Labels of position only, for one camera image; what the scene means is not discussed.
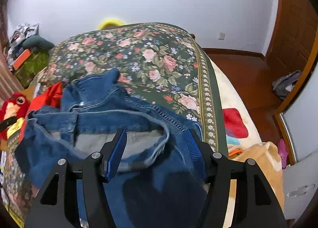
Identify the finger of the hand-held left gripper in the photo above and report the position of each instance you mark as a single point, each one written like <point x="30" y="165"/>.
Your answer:
<point x="6" y="123"/>

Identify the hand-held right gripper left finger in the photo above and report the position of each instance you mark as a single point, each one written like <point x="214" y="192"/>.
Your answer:
<point x="115" y="158"/>

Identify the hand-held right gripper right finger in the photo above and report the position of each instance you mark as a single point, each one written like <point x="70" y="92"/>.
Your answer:
<point x="195" y="146"/>

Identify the blue denim jacket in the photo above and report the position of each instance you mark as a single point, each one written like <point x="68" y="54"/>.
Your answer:
<point x="149" y="188"/>

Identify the yellow cloth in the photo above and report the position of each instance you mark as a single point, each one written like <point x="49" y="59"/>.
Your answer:
<point x="15" y="126"/>

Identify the red plush toy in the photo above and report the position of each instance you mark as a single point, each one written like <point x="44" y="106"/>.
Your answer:
<point x="17" y="101"/>

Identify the brown striped curtain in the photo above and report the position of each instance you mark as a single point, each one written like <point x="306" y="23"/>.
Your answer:
<point x="5" y="81"/>

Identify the red garment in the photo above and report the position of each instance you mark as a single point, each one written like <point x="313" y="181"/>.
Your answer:
<point x="53" y="94"/>

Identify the white printed bed sheet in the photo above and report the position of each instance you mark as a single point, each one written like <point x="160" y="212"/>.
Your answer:
<point x="231" y="99"/>

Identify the orange box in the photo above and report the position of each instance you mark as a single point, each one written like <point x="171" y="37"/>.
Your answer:
<point x="21" y="59"/>

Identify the beige fleece blanket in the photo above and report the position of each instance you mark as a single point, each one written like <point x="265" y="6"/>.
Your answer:
<point x="260" y="166"/>

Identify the dark grey cushion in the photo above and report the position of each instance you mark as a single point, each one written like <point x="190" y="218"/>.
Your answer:
<point x="37" y="42"/>

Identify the pink slipper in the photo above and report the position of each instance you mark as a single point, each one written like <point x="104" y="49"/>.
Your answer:
<point x="283" y="153"/>

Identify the pile of clutter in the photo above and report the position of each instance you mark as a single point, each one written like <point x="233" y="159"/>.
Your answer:
<point x="19" y="34"/>

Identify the green floral blanket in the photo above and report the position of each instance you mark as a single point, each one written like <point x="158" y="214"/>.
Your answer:
<point x="154" y="56"/>

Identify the grey bag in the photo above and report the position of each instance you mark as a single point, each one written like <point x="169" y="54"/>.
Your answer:
<point x="285" y="85"/>

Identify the white drawer front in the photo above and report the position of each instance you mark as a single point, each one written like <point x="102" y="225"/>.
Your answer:
<point x="300" y="175"/>

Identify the yellow round object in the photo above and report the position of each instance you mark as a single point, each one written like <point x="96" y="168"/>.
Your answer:
<point x="110" y="23"/>

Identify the brown wooden door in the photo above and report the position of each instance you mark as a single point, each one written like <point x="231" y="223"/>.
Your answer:
<point x="293" y="19"/>

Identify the white wall outlet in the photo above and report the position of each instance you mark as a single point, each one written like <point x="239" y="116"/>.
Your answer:
<point x="221" y="35"/>

